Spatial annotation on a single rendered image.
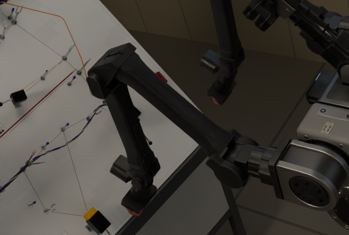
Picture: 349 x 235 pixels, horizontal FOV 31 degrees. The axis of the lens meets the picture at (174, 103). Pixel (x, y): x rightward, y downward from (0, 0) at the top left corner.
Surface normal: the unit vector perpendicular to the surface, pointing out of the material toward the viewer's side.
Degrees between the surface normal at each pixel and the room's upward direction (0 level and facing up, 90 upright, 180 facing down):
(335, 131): 0
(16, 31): 50
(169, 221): 90
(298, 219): 0
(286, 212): 0
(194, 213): 90
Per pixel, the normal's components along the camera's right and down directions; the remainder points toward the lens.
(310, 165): -0.27, -0.73
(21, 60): 0.37, -0.26
